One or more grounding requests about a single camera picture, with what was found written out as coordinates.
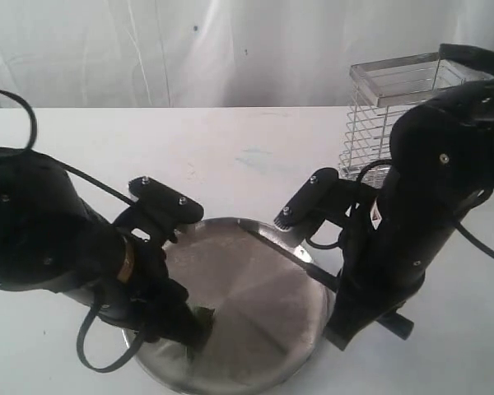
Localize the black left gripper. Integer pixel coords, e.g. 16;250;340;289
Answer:
90;234;194;346

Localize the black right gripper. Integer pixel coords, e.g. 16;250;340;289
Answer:
327;164;414;351

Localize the black kitchen knife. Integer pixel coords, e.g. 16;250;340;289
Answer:
238;220;339;293

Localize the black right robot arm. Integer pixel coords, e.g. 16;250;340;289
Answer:
326;44;494;350

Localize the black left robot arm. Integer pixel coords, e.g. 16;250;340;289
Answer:
0;152;207;347

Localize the round steel plate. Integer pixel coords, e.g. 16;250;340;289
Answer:
136;217;333;394

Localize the white backdrop curtain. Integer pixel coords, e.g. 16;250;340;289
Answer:
0;1;494;108

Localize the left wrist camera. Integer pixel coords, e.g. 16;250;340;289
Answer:
114;176;204;245

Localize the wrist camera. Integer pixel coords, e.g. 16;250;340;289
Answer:
114;176;204;245
274;167;379;247

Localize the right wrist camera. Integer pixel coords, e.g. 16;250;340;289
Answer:
274;167;379;247

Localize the wire metal basket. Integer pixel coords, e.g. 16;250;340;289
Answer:
339;53;492;180

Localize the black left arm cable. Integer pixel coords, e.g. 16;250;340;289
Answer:
0;86;147;375

